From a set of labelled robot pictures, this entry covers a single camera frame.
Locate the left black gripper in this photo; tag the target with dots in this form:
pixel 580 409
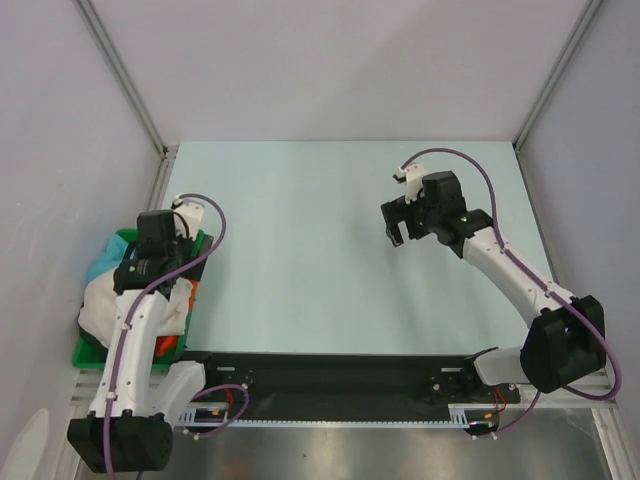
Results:
pixel 187 243

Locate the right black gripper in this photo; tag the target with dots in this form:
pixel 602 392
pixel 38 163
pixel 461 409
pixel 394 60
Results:
pixel 403 214

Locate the white and green t-shirt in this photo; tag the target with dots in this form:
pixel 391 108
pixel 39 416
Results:
pixel 98 314

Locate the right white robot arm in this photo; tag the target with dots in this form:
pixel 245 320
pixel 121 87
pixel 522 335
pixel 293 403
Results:
pixel 561 345

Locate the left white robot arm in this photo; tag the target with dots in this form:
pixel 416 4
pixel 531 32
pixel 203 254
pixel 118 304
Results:
pixel 129 428

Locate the light blue t-shirt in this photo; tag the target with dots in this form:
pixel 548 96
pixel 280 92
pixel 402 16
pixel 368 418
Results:
pixel 111 256

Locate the orange t-shirt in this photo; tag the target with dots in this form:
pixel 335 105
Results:
pixel 167 345

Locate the green plastic bin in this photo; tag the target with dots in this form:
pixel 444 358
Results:
pixel 89 354

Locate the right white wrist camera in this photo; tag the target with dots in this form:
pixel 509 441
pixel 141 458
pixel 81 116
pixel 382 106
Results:
pixel 411 177

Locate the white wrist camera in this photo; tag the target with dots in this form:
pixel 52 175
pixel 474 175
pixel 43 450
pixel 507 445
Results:
pixel 188 216
pixel 411 177

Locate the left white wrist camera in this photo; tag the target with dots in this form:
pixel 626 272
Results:
pixel 188 216

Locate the left aluminium corner post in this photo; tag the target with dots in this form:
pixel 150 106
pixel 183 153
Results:
pixel 109 52

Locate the aluminium corner post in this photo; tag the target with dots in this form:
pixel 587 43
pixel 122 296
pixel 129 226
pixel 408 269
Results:
pixel 560 67
pixel 109 52

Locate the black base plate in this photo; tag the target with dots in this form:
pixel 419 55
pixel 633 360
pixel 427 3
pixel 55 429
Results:
pixel 351 388

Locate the aluminium frame rail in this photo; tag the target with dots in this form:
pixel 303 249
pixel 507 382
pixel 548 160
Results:
pixel 595 384

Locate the right aluminium corner post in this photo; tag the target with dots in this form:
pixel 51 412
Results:
pixel 560 67

